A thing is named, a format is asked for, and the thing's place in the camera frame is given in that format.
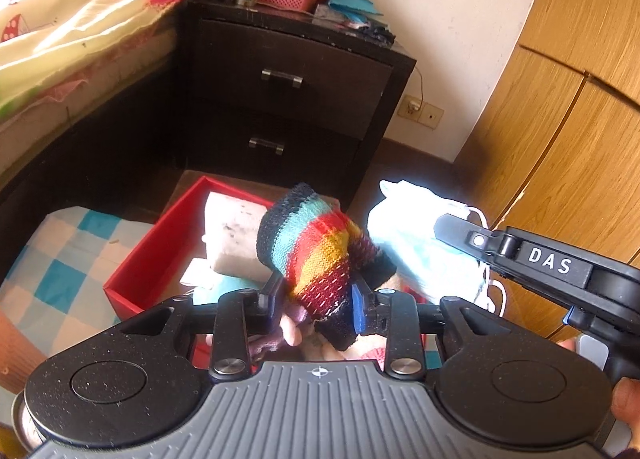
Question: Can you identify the light blue face mask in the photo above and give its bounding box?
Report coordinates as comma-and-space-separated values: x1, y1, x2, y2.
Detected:
367, 179, 508, 315

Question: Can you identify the red cardboard box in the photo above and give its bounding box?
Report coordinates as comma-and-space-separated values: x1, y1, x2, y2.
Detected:
102, 175, 436, 370

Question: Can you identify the orange ribbed cup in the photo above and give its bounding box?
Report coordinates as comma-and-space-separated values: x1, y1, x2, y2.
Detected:
0, 311, 31, 392

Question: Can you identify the bed with floral blanket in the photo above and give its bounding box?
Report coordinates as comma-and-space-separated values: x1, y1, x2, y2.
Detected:
0, 0, 236, 175

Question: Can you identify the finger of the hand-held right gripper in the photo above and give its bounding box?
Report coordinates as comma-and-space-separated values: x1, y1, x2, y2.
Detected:
434, 212, 507, 265

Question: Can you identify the striped knit glove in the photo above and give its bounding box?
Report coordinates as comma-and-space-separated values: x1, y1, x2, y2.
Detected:
256, 183, 397, 352

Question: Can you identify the blue white checkered cloth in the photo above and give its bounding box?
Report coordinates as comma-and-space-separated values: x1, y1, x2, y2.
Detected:
0, 206, 156, 392

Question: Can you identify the beige wall socket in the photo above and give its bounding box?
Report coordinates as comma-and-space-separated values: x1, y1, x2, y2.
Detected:
397, 95, 445, 129

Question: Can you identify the floral bed mattress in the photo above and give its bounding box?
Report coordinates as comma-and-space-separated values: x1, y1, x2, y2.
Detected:
0, 0, 201, 285

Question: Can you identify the small white cloth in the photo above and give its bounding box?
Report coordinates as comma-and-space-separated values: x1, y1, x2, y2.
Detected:
180, 259, 216, 287

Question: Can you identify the white green-print cloth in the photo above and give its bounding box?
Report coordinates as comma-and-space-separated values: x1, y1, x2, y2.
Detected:
202, 192, 273, 276

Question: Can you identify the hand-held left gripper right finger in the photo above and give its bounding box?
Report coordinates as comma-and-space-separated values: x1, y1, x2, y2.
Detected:
350, 273, 506, 381

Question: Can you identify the dark wooden nightstand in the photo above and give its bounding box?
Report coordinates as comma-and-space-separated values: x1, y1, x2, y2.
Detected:
172, 0, 418, 210

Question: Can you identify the pink soft toy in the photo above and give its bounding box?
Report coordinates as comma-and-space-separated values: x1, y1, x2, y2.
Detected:
280, 311, 306, 346

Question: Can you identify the metal drawer handle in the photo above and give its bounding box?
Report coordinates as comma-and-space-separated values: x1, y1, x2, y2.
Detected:
261, 68, 304, 90
248, 136, 286, 156

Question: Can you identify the light teal cloth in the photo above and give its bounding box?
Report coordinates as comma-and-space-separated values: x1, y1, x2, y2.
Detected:
192, 275, 273, 307

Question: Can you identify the wooden wardrobe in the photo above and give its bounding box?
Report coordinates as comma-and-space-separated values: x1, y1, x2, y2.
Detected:
452, 0, 640, 355

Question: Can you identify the dark cloth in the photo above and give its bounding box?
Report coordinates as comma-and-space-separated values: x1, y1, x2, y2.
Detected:
345, 19, 398, 47

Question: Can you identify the person's right hand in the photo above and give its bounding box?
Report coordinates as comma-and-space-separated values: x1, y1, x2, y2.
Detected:
556, 336, 640, 424

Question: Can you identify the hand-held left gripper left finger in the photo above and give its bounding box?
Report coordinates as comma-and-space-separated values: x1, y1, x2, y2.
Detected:
122, 271, 291, 384

